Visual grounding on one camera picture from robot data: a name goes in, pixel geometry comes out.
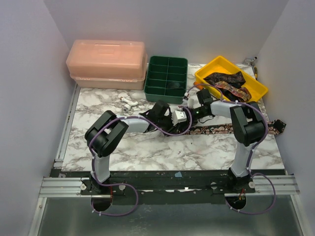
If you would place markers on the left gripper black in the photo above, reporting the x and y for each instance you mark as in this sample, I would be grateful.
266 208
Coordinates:
172 129

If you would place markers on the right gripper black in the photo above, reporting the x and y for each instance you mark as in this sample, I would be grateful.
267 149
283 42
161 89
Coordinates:
204 110

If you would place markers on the dark floral rose tie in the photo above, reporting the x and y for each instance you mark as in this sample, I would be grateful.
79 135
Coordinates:
275 127

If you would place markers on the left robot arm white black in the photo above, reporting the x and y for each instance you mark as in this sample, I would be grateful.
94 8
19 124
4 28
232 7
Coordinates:
106 133

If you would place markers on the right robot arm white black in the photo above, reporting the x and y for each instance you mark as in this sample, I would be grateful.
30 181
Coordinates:
249 128

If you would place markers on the white ribbed handheld device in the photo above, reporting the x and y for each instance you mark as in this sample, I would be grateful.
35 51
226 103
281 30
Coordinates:
128 104

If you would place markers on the green divided organizer tray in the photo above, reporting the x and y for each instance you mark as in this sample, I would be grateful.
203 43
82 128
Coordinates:
166 79

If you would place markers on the colourful patterned tie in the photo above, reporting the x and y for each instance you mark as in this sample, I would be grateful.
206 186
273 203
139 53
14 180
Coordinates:
232 93

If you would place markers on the dark paisley tie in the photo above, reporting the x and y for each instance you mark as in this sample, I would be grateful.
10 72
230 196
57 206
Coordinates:
237 79

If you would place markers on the yellow plastic tray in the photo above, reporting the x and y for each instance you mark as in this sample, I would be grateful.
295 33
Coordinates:
222 65

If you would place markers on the metal clamp in corner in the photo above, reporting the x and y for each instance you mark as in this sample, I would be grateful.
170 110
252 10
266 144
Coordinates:
250 61

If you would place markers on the pink translucent storage box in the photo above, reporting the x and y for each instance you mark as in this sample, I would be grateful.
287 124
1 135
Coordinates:
108 64

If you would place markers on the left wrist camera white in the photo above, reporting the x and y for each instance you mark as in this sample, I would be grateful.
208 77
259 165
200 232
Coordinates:
178 117

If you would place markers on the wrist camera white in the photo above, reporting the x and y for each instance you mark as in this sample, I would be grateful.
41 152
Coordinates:
178 117
188 101

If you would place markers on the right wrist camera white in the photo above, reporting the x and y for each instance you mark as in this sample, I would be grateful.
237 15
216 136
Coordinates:
188 101

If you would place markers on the orange handled tool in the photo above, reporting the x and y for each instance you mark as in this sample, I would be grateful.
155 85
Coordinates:
198 85

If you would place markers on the black mounting base plate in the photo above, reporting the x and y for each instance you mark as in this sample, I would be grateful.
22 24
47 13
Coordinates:
166 187

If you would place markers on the aluminium rail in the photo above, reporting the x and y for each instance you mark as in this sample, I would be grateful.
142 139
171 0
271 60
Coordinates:
72 187

